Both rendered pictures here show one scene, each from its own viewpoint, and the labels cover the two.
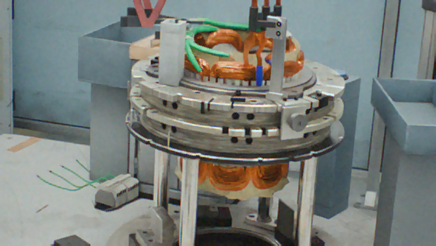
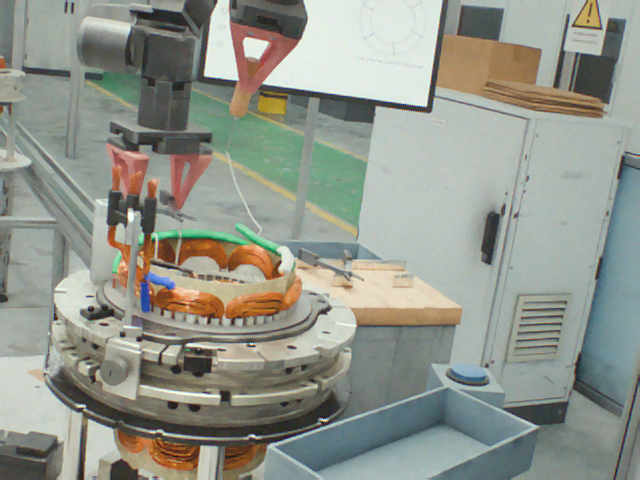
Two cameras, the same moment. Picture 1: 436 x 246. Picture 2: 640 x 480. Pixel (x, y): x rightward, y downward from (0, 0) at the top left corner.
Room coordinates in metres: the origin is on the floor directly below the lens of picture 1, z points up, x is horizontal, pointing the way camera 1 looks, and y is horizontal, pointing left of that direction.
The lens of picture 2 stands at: (0.89, -0.72, 1.40)
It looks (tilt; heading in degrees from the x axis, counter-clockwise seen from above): 14 degrees down; 48
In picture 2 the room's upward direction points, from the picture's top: 8 degrees clockwise
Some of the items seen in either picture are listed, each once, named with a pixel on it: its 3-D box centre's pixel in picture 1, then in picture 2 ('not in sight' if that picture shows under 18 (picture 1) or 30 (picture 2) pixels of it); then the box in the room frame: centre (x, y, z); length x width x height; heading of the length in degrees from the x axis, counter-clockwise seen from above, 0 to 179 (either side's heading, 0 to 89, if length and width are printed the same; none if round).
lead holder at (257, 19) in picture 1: (265, 18); (131, 211); (1.29, 0.00, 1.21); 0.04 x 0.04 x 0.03; 72
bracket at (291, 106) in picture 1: (290, 119); (126, 366); (1.27, -0.05, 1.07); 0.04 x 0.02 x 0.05; 120
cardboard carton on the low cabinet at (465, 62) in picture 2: not in sight; (478, 65); (3.80, 1.74, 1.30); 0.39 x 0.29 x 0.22; 86
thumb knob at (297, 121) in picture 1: (298, 122); (113, 371); (1.25, -0.06, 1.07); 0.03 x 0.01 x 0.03; 120
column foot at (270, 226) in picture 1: (264, 222); not in sight; (1.52, -0.03, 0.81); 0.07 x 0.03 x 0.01; 64
